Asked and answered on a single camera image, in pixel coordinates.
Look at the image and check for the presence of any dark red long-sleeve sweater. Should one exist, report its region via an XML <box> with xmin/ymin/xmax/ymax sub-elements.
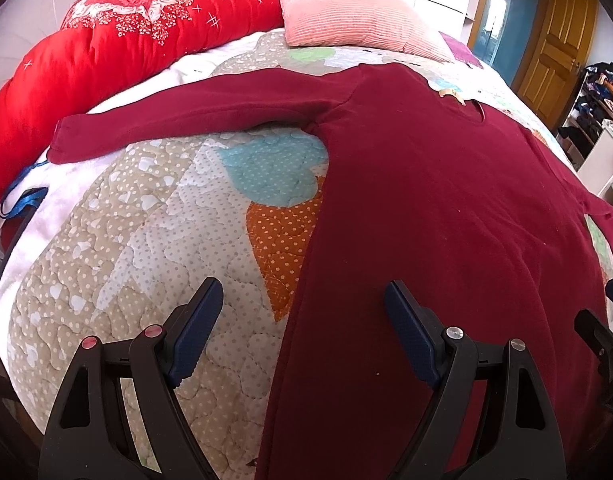
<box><xmin>48</xmin><ymin>63</ymin><xmax>613</xmax><ymax>479</ymax></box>

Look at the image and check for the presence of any pink ribbed pillow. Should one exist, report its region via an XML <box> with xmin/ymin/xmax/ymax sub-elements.
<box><xmin>279</xmin><ymin>0</ymin><xmax>454</xmax><ymax>62</ymax></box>

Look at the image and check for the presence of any heart patchwork quilt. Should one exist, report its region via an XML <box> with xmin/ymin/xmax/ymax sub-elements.
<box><xmin>0</xmin><ymin>30</ymin><xmax>613</xmax><ymax>479</ymax></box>

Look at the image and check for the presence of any magenta pillow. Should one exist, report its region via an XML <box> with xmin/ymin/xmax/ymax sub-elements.
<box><xmin>440</xmin><ymin>32</ymin><xmax>482</xmax><ymax>68</ymax></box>

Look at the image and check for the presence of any teal glass door panel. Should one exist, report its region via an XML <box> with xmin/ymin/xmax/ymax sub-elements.
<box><xmin>473</xmin><ymin>0</ymin><xmax>539</xmax><ymax>86</ymax></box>

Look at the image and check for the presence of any cluttered white shelf unit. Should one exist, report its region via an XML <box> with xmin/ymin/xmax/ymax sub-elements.
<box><xmin>556</xmin><ymin>62</ymin><xmax>613</xmax><ymax>204</ymax></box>

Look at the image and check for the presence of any wooden door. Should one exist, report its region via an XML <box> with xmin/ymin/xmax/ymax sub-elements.
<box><xmin>512</xmin><ymin>0</ymin><xmax>599</xmax><ymax>130</ymax></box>

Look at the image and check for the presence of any red embroidered duvet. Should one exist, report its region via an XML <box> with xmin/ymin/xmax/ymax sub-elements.
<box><xmin>0</xmin><ymin>0</ymin><xmax>282</xmax><ymax>199</ymax></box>

